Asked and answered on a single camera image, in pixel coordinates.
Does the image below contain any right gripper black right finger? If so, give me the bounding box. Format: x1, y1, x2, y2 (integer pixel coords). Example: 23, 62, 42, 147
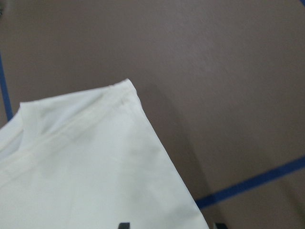
213, 223, 226, 229

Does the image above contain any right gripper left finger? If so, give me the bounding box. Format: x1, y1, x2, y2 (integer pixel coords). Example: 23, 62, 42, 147
118, 222, 130, 229

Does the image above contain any cream long-sleeve cat shirt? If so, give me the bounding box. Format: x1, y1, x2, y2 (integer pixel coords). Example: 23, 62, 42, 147
0, 80, 208, 229

